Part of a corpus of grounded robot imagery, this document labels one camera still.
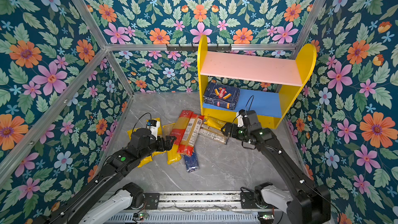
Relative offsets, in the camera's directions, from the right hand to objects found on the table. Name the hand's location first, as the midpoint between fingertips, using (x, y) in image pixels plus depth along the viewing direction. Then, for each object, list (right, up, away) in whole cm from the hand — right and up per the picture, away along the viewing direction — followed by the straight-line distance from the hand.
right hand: (228, 129), depth 79 cm
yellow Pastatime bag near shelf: (-7, +1, +20) cm, 21 cm away
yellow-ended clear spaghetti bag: (-30, -15, +7) cm, 34 cm away
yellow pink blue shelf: (+8, +30, +39) cm, 50 cm away
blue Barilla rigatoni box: (-2, +18, +12) cm, 22 cm away
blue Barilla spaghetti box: (-20, -19, +4) cm, 27 cm away
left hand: (-29, -2, -4) cm, 30 cm away
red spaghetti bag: (-29, -1, +16) cm, 33 cm away
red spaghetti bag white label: (-23, -10, +8) cm, 26 cm away
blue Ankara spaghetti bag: (-8, -5, +15) cm, 17 cm away
